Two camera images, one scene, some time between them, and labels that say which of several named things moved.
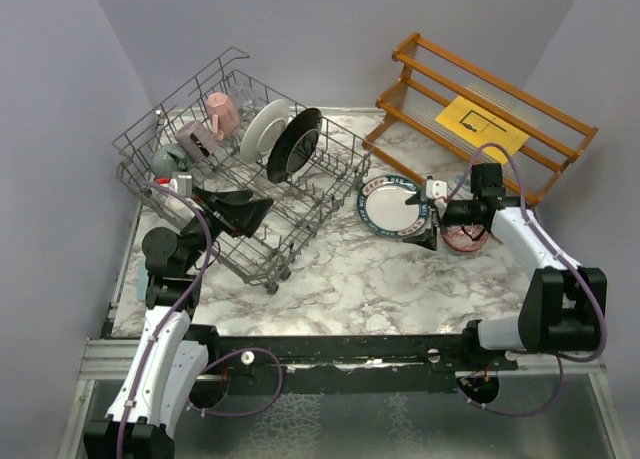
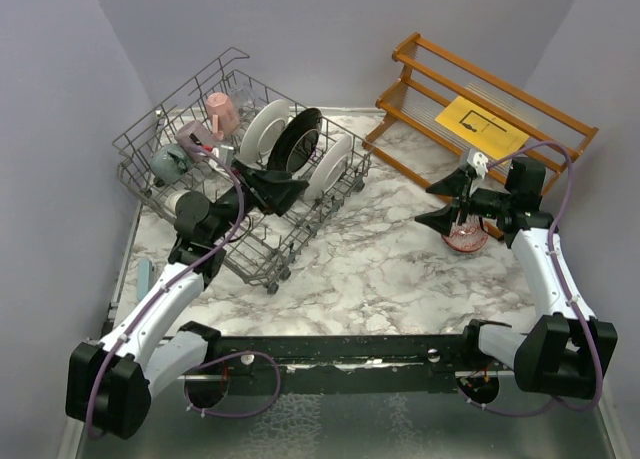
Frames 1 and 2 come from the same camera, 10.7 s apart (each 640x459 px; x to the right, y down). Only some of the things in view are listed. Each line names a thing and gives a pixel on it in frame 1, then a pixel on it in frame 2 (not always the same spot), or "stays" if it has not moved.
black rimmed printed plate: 261,129 stays
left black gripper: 234,216 → 274,191
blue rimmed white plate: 383,208 → 330,168
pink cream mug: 225,118 stays
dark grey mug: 168,159 stays
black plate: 294,145 stays
